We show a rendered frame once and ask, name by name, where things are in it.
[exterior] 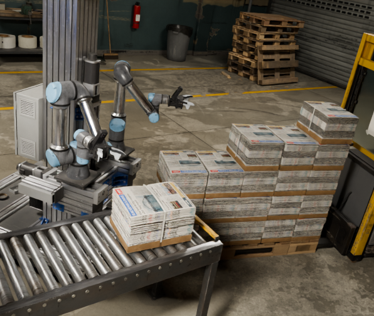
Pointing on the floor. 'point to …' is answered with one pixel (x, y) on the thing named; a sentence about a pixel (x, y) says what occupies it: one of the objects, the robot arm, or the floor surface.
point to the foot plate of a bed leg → (156, 294)
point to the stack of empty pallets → (280, 27)
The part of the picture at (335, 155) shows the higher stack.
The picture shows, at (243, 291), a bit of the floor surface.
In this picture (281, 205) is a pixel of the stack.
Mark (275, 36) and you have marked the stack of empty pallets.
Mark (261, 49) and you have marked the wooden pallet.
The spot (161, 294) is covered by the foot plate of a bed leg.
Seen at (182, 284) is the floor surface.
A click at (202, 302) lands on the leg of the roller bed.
